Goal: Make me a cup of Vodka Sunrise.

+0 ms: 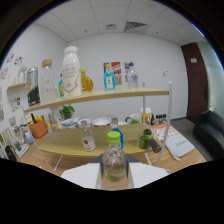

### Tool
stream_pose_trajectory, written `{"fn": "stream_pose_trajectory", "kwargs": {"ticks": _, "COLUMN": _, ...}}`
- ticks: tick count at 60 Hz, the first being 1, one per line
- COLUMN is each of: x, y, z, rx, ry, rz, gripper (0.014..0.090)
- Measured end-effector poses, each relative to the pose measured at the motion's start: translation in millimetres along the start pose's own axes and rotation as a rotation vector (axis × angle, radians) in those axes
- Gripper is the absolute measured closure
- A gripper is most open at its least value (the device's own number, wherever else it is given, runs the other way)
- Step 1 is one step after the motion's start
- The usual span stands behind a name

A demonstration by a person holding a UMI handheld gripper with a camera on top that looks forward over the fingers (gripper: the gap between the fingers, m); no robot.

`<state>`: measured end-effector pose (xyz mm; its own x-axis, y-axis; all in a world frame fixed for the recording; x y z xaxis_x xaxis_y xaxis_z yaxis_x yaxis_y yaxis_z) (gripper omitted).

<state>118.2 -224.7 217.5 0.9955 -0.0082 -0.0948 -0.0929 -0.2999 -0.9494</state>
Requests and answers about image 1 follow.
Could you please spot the orange patterned book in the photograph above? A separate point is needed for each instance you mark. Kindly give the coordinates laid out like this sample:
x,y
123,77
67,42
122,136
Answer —
x,y
165,131

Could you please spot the small dark bottle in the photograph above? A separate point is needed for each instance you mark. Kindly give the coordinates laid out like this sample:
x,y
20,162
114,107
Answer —
x,y
152,120
164,119
158,120

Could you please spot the red and white box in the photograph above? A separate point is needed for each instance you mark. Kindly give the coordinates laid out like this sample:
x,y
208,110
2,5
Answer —
x,y
118,70

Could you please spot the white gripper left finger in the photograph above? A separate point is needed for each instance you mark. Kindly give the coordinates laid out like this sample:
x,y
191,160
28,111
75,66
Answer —
x,y
83,175

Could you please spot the white frame wooden shelf rack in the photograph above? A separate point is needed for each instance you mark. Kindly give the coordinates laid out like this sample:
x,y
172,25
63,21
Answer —
x,y
66,140

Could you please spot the small light blue bottle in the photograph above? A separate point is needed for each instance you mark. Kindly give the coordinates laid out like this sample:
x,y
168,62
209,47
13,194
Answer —
x,y
109,80

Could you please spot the orange storage container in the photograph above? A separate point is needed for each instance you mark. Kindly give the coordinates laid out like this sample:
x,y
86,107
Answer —
x,y
38,129

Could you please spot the glass cup of green limes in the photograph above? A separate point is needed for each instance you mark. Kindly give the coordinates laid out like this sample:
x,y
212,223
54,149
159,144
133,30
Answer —
x,y
145,141

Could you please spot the glass jar with cork lid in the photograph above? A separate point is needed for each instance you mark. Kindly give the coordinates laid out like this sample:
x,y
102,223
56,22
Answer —
x,y
48,83

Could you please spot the black and yellow can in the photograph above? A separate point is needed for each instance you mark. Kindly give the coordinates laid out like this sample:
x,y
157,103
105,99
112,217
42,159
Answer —
x,y
33,88

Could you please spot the amber yellow bottle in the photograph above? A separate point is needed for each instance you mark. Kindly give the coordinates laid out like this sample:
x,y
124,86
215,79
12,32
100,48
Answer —
x,y
87,83

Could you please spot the white and green mug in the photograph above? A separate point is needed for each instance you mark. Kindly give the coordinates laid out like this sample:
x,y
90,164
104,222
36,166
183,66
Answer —
x,y
134,119

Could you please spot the white bottle with blue base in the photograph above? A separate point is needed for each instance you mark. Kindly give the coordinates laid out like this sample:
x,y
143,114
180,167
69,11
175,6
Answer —
x,y
29,138

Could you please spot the ceiling air vent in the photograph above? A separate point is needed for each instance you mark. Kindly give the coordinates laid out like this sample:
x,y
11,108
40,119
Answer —
x,y
136,26

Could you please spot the white tray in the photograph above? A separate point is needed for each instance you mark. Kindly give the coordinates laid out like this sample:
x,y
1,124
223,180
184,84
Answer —
x,y
22,150

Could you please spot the clear bottle with green cap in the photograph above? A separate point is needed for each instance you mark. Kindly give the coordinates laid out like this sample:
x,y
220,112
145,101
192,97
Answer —
x,y
114,163

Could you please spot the black bag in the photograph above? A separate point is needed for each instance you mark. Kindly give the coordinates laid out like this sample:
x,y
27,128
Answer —
x,y
11,153

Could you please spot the dark brown door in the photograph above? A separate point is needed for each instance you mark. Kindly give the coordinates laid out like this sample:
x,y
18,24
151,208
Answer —
x,y
195,83

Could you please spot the yellow and white cup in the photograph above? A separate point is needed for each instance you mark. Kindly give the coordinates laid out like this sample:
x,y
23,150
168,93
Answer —
x,y
146,116

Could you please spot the green potted plant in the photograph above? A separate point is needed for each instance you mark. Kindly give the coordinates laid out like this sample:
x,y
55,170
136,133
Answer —
x,y
66,111

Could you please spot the blue rimmed bowl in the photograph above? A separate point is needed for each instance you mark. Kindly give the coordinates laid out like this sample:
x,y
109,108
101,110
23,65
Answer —
x,y
70,123

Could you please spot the clear vodka bottle red label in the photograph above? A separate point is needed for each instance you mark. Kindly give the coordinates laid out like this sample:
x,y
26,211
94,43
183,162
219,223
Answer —
x,y
88,141

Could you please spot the small clear bottle blue cap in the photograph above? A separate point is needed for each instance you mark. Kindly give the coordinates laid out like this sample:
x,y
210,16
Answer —
x,y
133,78

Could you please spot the large white bottle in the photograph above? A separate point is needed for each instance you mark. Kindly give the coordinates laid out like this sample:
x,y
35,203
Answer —
x,y
71,73

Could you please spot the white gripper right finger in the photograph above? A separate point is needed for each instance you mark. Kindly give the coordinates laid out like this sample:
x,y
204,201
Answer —
x,y
146,173

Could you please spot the black chair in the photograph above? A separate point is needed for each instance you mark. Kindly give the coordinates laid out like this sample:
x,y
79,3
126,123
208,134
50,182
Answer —
x,y
210,133

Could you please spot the square ceiling fixture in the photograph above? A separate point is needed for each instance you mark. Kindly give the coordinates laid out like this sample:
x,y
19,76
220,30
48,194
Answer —
x,y
110,26

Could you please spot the blue gin bottle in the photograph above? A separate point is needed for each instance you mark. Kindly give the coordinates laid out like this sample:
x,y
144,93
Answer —
x,y
121,140

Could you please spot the wooden wall shelf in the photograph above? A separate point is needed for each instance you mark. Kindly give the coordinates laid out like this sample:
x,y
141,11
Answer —
x,y
16,86

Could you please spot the white bowl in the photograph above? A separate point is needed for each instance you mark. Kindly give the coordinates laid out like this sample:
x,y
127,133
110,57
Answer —
x,y
85,122
101,122

